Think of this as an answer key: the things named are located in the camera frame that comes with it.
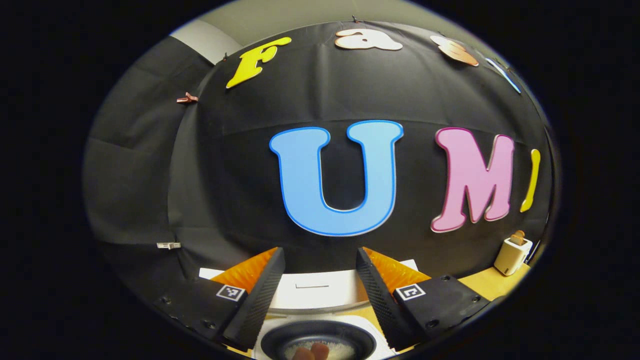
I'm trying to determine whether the white rice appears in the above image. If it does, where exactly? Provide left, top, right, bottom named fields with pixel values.
left=285, top=337, right=358, bottom=360

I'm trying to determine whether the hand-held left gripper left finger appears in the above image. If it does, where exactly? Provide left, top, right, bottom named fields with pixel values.
left=152, top=246, right=286, bottom=352

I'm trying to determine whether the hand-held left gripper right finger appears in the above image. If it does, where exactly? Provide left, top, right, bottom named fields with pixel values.
left=355, top=246, right=495, bottom=352

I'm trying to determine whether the white toaster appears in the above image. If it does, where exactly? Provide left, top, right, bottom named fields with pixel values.
left=493, top=237, right=534, bottom=277

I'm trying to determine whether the white rice cooker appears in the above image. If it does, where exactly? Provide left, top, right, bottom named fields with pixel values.
left=199, top=259, right=419, bottom=360

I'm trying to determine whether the black backdrop cloth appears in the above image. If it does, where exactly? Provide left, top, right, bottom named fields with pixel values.
left=82, top=20, right=556, bottom=281

